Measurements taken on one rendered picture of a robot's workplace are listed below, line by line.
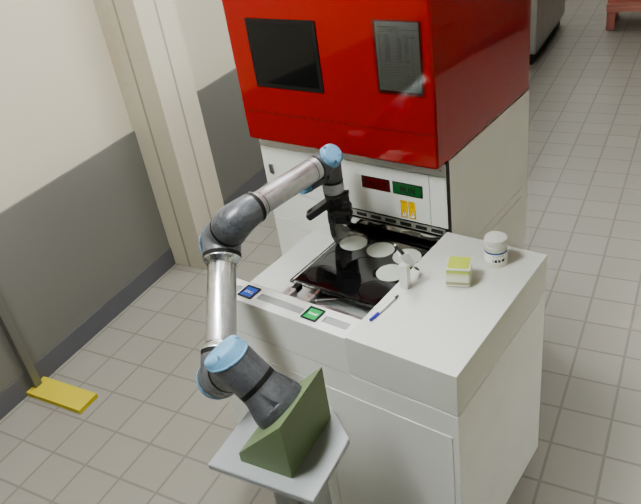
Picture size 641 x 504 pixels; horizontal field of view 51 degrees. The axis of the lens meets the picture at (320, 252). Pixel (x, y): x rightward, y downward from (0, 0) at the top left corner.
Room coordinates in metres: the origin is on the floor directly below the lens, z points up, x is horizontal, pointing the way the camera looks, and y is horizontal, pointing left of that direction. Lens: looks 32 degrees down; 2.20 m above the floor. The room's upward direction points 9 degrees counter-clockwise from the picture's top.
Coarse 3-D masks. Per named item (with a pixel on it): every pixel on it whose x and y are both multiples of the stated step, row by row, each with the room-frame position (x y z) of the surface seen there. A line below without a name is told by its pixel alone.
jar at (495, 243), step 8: (488, 232) 1.77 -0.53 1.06; (496, 232) 1.76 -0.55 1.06; (488, 240) 1.73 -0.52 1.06; (496, 240) 1.72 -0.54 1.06; (504, 240) 1.71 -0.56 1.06; (488, 248) 1.72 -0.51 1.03; (496, 248) 1.71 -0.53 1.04; (504, 248) 1.71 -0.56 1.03; (488, 256) 1.72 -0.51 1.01; (496, 256) 1.71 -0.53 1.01; (504, 256) 1.71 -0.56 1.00; (488, 264) 1.72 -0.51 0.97; (496, 264) 1.71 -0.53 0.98; (504, 264) 1.71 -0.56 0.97
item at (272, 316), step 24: (240, 288) 1.84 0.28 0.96; (264, 288) 1.81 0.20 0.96; (240, 312) 1.78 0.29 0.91; (264, 312) 1.70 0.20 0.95; (288, 312) 1.66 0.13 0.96; (336, 312) 1.62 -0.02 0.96; (264, 336) 1.72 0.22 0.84; (288, 336) 1.65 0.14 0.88; (312, 336) 1.58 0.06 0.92; (336, 336) 1.52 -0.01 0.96; (336, 360) 1.53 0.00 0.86
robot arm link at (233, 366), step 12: (216, 348) 1.40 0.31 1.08; (228, 348) 1.34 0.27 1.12; (240, 348) 1.35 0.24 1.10; (216, 360) 1.33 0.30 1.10; (228, 360) 1.32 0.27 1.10; (240, 360) 1.32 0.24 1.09; (252, 360) 1.33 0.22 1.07; (264, 360) 1.36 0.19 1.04; (216, 372) 1.32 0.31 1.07; (228, 372) 1.31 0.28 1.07; (240, 372) 1.31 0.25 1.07; (252, 372) 1.31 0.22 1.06; (264, 372) 1.32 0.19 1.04; (216, 384) 1.35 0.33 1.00; (228, 384) 1.31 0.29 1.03; (240, 384) 1.29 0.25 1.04; (252, 384) 1.29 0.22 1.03; (240, 396) 1.29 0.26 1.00
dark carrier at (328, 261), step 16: (368, 240) 2.10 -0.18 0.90; (384, 240) 2.08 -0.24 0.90; (336, 256) 2.03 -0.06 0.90; (352, 256) 2.01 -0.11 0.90; (368, 256) 1.99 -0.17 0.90; (304, 272) 1.96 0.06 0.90; (320, 272) 1.94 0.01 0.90; (336, 272) 1.93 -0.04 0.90; (352, 272) 1.91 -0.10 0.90; (368, 272) 1.90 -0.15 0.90; (336, 288) 1.83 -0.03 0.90; (352, 288) 1.82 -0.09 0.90; (368, 288) 1.80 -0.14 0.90; (384, 288) 1.79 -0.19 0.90
